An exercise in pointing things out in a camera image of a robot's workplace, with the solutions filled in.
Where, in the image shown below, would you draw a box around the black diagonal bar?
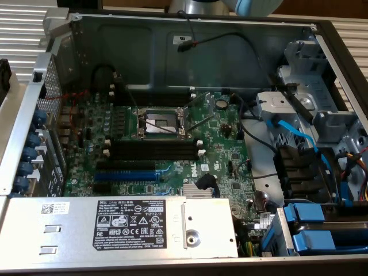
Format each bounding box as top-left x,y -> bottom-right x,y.
269,73 -> 315,123

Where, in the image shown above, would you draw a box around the RAM slot white latches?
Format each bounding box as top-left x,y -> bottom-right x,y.
110,84 -> 196,93
102,149 -> 206,161
109,91 -> 198,101
105,140 -> 204,151

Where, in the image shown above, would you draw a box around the orange red yellow wires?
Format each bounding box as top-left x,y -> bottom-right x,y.
336,151 -> 368,204

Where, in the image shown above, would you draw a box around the metal CPU socket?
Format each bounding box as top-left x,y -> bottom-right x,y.
136,105 -> 188,141

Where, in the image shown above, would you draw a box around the silver finned chipset heatsink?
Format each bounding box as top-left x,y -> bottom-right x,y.
183,183 -> 214,200

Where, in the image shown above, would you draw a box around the green motherboard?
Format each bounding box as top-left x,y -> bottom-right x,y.
59,89 -> 259,233

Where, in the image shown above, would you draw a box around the white case wall sticker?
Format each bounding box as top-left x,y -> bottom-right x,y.
172,34 -> 194,45

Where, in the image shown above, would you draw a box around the blue card retention clip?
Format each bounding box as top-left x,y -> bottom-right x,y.
18,162 -> 35,178
32,109 -> 48,127
27,131 -> 41,147
22,146 -> 39,162
14,177 -> 30,191

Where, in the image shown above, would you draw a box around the blue expansion slot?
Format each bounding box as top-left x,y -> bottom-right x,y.
94,171 -> 158,181

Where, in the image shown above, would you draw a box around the grey open PC case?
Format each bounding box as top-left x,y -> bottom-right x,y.
0,7 -> 368,273

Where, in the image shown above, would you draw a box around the long black expansion slot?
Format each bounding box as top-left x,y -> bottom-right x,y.
96,160 -> 156,171

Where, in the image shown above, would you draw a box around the silver power supply box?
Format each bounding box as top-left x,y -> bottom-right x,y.
0,196 -> 240,259

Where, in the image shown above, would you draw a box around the black wire with plug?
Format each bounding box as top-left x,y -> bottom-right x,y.
177,10 -> 277,90

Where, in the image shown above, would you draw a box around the thin wire locking lever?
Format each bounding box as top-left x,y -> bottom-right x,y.
189,112 -> 216,131
126,83 -> 139,112

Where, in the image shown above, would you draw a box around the blue plastic disk rail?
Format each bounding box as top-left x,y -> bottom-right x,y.
261,223 -> 288,257

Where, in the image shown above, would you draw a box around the thin black cable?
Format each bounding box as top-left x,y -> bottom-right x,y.
241,116 -> 278,153

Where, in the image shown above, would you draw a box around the thick black looped cable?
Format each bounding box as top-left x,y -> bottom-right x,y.
90,64 -> 123,93

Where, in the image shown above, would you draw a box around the black cable plug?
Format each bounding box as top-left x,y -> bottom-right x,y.
194,173 -> 221,199

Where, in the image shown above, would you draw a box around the yellow black wire bundle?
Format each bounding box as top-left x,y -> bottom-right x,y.
240,240 -> 257,258

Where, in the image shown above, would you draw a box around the blue data wire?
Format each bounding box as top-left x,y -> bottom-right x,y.
266,113 -> 356,206

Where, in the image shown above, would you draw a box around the blue disk carrier handle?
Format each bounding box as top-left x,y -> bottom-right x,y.
283,202 -> 326,224
290,229 -> 337,255

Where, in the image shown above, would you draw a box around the metal rear port block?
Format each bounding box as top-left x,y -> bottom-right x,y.
57,105 -> 76,144

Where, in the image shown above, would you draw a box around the thin red wire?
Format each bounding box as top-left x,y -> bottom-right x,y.
44,88 -> 90,136

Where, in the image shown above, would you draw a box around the grey metal disk bay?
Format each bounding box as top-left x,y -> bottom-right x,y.
255,40 -> 368,208

